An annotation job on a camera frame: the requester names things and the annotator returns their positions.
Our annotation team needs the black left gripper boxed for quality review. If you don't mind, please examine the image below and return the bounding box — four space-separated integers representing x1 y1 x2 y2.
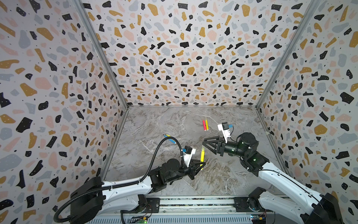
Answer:
165 159 205 183

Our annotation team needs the pink highlighter pen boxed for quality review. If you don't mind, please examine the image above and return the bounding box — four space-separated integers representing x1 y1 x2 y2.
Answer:
202 120 207 131

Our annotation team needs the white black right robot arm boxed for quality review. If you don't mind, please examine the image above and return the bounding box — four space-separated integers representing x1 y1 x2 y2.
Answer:
202 133 343 224

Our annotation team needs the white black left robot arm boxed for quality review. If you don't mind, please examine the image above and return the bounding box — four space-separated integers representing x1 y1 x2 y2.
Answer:
70 159 206 224

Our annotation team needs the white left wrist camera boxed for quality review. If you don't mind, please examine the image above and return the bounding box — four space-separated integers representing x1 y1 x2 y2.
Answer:
182 146 196 167

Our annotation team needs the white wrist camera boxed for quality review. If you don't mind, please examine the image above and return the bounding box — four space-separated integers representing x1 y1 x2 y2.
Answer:
182 146 196 167
218 122 232 143

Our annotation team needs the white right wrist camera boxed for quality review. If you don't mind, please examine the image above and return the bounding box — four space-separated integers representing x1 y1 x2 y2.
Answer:
218 122 232 143

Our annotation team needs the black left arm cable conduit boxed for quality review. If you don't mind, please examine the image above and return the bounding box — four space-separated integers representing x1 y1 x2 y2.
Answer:
53 136 184 223

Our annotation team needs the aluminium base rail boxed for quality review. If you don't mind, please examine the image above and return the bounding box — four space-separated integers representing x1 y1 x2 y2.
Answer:
81 195 308 224

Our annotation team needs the metal corner post left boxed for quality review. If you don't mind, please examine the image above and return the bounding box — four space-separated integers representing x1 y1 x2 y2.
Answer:
72 0 129 111

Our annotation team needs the metal corner post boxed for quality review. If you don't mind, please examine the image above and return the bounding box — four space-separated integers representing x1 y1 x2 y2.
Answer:
72 0 129 111
255 0 319 110

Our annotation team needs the metal corner post right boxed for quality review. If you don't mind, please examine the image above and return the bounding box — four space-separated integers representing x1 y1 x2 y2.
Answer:
255 0 319 110

